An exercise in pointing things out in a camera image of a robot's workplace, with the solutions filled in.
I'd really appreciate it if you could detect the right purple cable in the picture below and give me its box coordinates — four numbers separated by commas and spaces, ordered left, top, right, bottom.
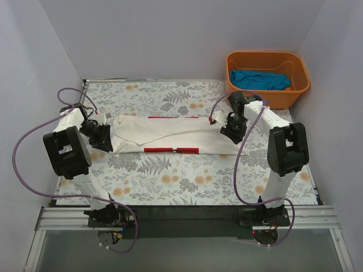
209, 90, 296, 248

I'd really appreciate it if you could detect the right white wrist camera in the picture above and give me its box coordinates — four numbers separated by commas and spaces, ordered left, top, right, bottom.
209, 111, 227, 128

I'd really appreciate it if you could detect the aluminium frame rail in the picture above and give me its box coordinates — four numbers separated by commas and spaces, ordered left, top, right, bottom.
24, 205, 354, 271

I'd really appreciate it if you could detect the blue t shirt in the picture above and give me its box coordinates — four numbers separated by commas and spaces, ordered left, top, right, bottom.
229, 70, 291, 91

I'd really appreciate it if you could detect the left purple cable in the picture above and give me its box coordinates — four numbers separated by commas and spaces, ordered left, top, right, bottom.
12, 88, 140, 253

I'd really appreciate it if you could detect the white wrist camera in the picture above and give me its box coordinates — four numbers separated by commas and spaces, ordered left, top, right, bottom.
94, 113, 111, 125
209, 111, 227, 128

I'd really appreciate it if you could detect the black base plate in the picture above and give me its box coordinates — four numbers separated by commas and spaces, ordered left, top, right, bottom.
85, 205, 290, 239

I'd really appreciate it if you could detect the orange plastic basket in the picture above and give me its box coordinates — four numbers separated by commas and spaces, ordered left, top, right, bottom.
225, 51, 310, 109

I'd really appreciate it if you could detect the purple cable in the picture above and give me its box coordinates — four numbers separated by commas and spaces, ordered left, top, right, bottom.
209, 90, 296, 248
12, 88, 140, 253

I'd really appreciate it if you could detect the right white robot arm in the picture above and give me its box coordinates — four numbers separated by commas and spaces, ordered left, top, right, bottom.
210, 91, 309, 226

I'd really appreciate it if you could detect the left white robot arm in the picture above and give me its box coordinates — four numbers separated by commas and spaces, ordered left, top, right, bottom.
43, 103, 121, 227

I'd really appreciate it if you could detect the floral table mat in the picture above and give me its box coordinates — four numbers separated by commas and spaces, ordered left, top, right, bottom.
56, 80, 317, 206

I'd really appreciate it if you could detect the white t shirt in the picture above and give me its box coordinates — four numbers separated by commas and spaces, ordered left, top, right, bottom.
111, 114, 241, 155

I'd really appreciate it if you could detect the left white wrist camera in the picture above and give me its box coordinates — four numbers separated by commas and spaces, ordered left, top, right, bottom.
94, 113, 111, 125

